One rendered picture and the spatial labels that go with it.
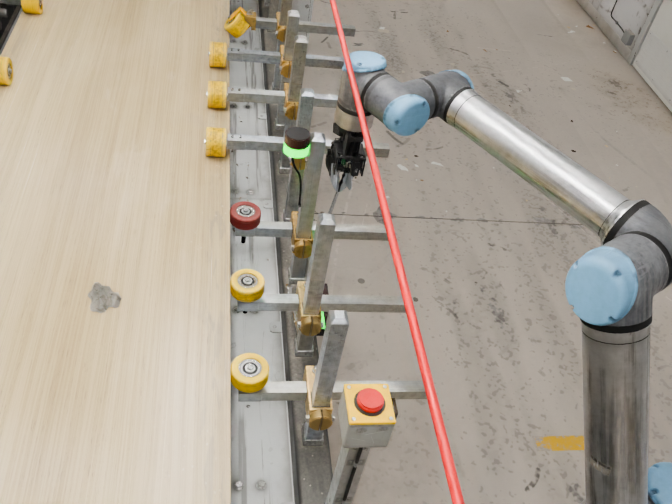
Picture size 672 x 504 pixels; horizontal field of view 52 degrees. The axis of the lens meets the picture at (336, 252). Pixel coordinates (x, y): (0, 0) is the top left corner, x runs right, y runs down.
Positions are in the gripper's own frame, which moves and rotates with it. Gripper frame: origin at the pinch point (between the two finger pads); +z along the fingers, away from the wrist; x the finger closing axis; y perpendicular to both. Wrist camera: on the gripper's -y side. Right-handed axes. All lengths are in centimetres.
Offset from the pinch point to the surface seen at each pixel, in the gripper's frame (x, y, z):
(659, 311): 168, -49, 101
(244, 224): -23.1, 2.8, 11.8
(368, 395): -8, 78, -22
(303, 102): -8.7, -20.5, -10.8
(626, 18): 262, -314, 80
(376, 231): 12.7, 0.0, 15.1
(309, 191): -8.1, 4.5, -1.3
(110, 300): -53, 31, 11
